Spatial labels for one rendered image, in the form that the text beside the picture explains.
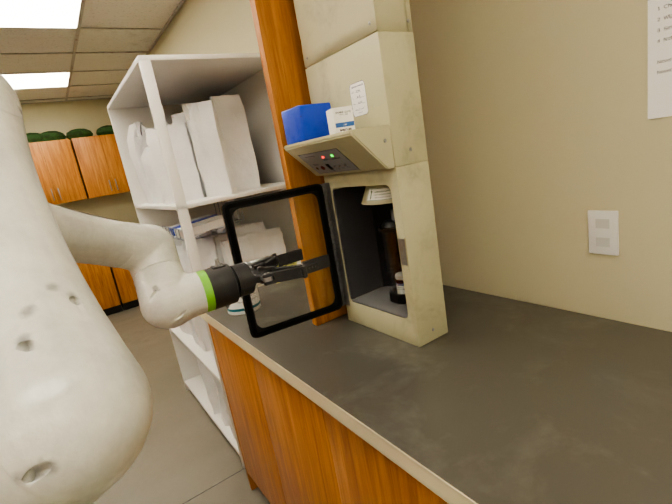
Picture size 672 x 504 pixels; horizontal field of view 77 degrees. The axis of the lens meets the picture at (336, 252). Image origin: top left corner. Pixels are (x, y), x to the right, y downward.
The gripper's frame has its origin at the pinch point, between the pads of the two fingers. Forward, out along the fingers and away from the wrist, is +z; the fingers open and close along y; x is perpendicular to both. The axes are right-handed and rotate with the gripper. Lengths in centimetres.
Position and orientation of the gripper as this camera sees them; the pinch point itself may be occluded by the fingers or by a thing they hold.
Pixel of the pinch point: (310, 258)
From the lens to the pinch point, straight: 105.0
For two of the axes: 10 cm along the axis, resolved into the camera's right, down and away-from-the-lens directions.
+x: 1.7, 9.6, 2.3
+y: -5.3, -1.1, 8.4
